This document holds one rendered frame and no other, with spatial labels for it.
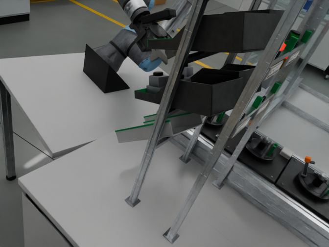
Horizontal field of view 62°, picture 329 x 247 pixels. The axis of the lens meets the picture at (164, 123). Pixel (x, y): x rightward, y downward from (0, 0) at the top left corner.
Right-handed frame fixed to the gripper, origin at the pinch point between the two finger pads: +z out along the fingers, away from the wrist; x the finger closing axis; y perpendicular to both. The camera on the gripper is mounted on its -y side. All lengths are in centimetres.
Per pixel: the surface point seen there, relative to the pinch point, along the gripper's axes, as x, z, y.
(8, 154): 9, -27, 128
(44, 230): 41, 25, 52
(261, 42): 16.3, 16.3, -29.4
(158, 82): 14.5, 6.7, -0.1
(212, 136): -22.0, 28.8, 17.8
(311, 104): -144, 49, 8
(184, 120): 7.1, 19.2, 4.9
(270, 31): 12.6, 15.0, -31.3
